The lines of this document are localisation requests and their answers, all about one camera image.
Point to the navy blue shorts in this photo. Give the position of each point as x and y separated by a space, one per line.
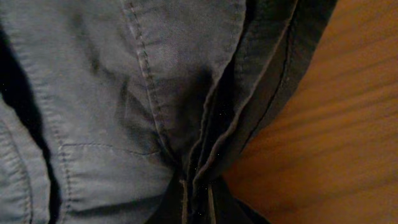
103 101

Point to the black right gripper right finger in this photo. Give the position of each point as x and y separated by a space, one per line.
223 208

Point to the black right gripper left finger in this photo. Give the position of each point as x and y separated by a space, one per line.
173 208

